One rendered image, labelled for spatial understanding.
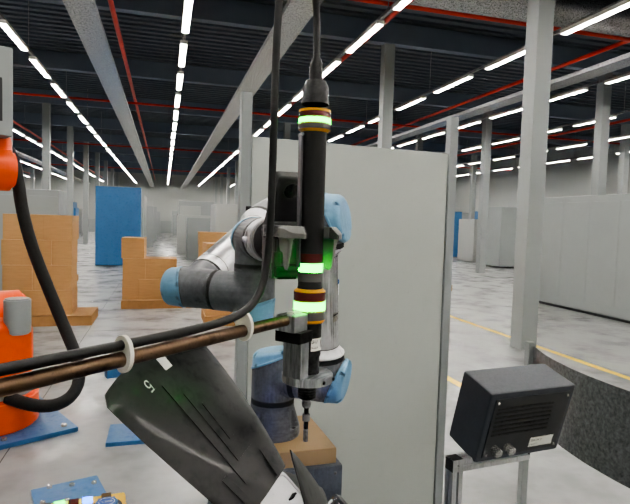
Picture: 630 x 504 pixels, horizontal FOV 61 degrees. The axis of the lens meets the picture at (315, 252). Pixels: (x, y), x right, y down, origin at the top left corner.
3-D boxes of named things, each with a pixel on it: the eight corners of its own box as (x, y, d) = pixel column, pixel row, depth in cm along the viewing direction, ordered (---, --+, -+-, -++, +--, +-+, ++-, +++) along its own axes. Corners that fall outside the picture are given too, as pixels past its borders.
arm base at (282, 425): (238, 424, 150) (239, 389, 149) (290, 419, 154) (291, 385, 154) (249, 445, 135) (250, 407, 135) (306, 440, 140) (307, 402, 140)
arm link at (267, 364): (261, 387, 152) (262, 339, 151) (306, 393, 148) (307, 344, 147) (242, 399, 140) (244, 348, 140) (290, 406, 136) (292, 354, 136)
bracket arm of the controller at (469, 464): (452, 473, 127) (453, 461, 127) (444, 467, 130) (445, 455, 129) (530, 459, 136) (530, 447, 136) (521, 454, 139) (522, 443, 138)
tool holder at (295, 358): (306, 396, 67) (308, 318, 66) (262, 385, 71) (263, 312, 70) (342, 379, 75) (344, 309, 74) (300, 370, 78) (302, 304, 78)
